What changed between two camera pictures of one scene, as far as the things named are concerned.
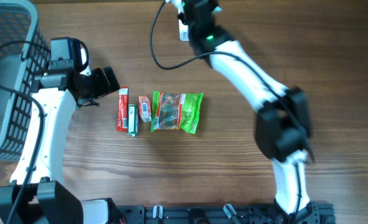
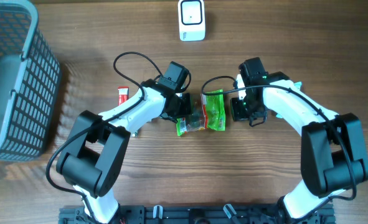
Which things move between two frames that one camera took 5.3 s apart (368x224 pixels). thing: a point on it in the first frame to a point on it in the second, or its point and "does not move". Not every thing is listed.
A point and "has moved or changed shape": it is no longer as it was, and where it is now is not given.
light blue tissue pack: [217, 9] to [299, 84]
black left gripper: [104, 88] to [187, 111]
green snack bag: [176, 111] has moved or changed shape
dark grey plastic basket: [15, 46] does not move
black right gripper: [213, 4] to [240, 114]
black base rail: [314, 213] does not move
